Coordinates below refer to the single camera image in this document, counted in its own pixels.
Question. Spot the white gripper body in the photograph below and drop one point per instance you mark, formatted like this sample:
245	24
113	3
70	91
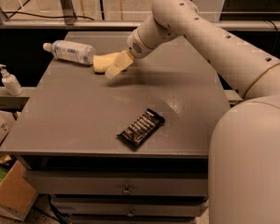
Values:
135	46

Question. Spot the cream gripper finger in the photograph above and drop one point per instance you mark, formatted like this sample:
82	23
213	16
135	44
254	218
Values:
121	62

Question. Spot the yellow sponge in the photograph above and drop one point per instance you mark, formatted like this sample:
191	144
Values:
102	62

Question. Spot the clear plastic bottle blue label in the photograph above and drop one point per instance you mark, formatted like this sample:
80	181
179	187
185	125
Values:
71	51

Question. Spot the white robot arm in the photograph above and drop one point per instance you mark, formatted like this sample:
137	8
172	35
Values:
244	152

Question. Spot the white pump dispenser bottle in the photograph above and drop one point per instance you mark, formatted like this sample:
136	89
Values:
10	82

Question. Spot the black snack bar wrapper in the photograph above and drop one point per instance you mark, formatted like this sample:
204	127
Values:
136	134

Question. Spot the grey drawer cabinet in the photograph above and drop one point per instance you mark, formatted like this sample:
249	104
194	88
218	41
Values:
71	122

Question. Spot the top grey drawer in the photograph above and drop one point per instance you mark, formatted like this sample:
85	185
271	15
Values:
127	184

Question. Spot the grey drawer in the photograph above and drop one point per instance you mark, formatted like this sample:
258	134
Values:
127	184
130	206

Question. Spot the middle grey drawer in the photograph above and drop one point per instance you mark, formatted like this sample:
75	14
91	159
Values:
130	206

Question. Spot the brown cardboard box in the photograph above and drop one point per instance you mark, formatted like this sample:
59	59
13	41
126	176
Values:
17	196

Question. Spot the metal railing frame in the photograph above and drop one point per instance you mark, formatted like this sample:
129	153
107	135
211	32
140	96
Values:
236	15

